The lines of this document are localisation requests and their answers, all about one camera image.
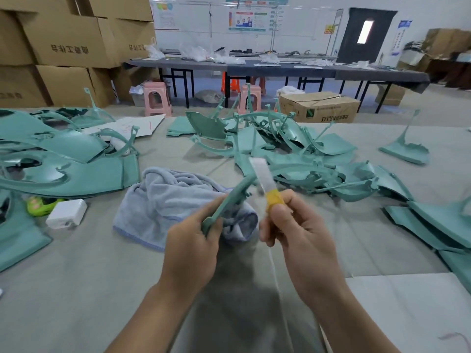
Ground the person's left hand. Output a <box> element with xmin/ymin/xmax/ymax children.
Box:
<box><xmin>158</xmin><ymin>196</ymin><xmax>224</xmax><ymax>302</ymax></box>

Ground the person's right hand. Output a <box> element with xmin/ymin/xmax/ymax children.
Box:
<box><xmin>259</xmin><ymin>189</ymin><xmax>347</xmax><ymax>309</ymax></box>

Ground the grey-blue wiping cloth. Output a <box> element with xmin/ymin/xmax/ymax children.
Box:
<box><xmin>112</xmin><ymin>167</ymin><xmax>260</xmax><ymax>252</ymax></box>

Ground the single green plastic part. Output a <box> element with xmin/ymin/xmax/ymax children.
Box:
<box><xmin>200</xmin><ymin>173</ymin><xmax>259</xmax><ymax>237</ymax></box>

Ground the yellow-handled deburring knife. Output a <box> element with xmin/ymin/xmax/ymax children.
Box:
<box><xmin>249</xmin><ymin>156</ymin><xmax>286</xmax><ymax>212</ymax></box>

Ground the brown cardboard box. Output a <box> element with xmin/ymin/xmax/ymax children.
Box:
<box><xmin>278</xmin><ymin>92</ymin><xmax>362</xmax><ymax>124</ymax></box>

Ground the pile of green plastic parts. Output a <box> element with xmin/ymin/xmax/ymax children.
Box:
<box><xmin>0</xmin><ymin>86</ymin><xmax>471</xmax><ymax>291</ymax></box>

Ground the stack of brown cardboard boxes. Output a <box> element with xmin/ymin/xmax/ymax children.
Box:
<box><xmin>0</xmin><ymin>0</ymin><xmax>157</xmax><ymax>109</ymax></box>

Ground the person's right forearm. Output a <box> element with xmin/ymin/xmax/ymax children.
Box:
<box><xmin>309</xmin><ymin>286</ymin><xmax>402</xmax><ymax>353</ymax></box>

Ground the white foam sheet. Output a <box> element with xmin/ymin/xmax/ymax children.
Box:
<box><xmin>320</xmin><ymin>273</ymin><xmax>471</xmax><ymax>353</ymax></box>

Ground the white power adapter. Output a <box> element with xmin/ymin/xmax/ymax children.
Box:
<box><xmin>46</xmin><ymin>198</ymin><xmax>88</xmax><ymax>231</ymax></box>

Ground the white paper sheet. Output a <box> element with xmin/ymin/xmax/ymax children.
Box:
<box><xmin>82</xmin><ymin>114</ymin><xmax>167</xmax><ymax>144</ymax></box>

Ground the green and yellow gadget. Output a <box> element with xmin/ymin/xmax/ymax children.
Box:
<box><xmin>26</xmin><ymin>195</ymin><xmax>66</xmax><ymax>218</ymax></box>

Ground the pink plastic stool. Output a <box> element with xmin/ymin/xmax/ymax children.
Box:
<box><xmin>142</xmin><ymin>81</ymin><xmax>173</xmax><ymax>118</ymax></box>
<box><xmin>237</xmin><ymin>85</ymin><xmax>263</xmax><ymax>115</ymax></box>

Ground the orange object under table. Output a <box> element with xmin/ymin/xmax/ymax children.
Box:
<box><xmin>221</xmin><ymin>73</ymin><xmax>241</xmax><ymax>96</ymax></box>

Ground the long grey work table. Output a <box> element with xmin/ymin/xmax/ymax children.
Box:
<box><xmin>125</xmin><ymin>58</ymin><xmax>431</xmax><ymax>113</ymax></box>

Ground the heap of clear plastic bags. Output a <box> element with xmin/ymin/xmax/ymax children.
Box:
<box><xmin>146</xmin><ymin>43</ymin><xmax>247</xmax><ymax>65</ymax></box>

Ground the dark door with window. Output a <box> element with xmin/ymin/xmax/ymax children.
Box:
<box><xmin>337</xmin><ymin>7</ymin><xmax>398</xmax><ymax>65</ymax></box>

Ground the colourful wall poster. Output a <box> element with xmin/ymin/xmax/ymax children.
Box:
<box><xmin>228</xmin><ymin>9</ymin><xmax>272</xmax><ymax>33</ymax></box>

